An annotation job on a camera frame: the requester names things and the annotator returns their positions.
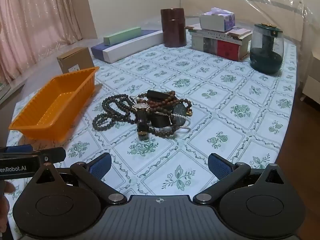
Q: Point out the orange plastic tray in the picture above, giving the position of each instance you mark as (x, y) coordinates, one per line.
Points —
(50, 110)

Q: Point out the brown cardboard box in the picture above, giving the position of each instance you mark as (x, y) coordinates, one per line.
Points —
(75, 60)

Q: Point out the green glass jar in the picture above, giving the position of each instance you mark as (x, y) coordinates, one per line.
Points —
(266, 57)

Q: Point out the green long box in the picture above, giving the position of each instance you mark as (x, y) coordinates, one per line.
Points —
(122, 36)

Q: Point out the white purple tissue box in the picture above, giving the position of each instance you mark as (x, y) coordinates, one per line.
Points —
(212, 22)

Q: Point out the green floral tablecloth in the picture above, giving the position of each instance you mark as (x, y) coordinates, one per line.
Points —
(212, 95)

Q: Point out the small black box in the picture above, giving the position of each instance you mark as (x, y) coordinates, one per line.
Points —
(160, 120)

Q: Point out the black cylindrical case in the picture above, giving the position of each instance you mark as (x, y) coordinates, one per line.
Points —
(160, 95)

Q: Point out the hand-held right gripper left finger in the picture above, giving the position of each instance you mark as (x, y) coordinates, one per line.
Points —
(101, 166)

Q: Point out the open cardboard boxes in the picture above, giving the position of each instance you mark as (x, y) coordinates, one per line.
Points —
(311, 85)

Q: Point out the thick red grey book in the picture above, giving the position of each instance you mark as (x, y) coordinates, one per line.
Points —
(227, 50)

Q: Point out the white thin book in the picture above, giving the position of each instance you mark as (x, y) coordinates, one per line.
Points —
(212, 36)

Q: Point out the brown cylindrical canister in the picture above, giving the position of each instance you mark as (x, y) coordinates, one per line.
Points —
(173, 30)

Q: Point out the pink curtain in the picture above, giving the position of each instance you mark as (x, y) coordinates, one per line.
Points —
(37, 17)

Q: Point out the person's left hand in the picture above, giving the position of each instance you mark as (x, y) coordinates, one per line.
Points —
(7, 187)

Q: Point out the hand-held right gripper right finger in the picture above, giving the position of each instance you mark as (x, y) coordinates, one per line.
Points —
(220, 166)

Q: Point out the blue flat box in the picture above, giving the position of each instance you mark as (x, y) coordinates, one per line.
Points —
(120, 41)

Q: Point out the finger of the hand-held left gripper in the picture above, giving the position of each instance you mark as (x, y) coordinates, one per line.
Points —
(18, 148)
(52, 154)

